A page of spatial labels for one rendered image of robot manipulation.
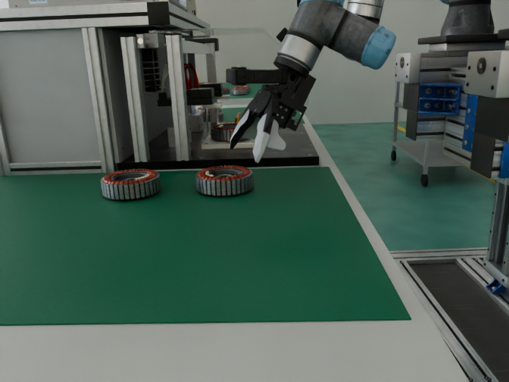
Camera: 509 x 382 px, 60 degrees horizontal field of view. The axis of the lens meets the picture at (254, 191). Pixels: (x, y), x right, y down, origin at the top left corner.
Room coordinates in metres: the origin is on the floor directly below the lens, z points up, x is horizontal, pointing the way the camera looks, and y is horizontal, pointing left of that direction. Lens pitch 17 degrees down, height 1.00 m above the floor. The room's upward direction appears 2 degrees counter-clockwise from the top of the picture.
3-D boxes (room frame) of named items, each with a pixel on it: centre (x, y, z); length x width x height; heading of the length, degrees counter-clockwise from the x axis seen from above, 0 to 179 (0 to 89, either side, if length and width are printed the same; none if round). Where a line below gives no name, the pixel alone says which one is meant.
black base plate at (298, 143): (1.33, 0.07, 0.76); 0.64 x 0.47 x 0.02; 178
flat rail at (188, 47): (1.33, 0.15, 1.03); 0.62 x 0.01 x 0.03; 178
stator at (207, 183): (0.83, 0.06, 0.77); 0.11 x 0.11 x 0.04
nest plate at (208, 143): (1.21, 0.06, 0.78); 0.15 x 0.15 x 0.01; 88
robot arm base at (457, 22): (1.44, -0.68, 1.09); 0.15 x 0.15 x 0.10
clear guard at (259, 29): (1.20, 0.06, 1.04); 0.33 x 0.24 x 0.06; 88
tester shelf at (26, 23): (1.34, 0.37, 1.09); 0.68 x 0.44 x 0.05; 178
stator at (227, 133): (1.21, 0.06, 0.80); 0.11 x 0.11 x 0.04
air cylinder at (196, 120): (1.45, 0.19, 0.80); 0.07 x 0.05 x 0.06; 178
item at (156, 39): (1.12, 0.23, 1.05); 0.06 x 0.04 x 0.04; 178
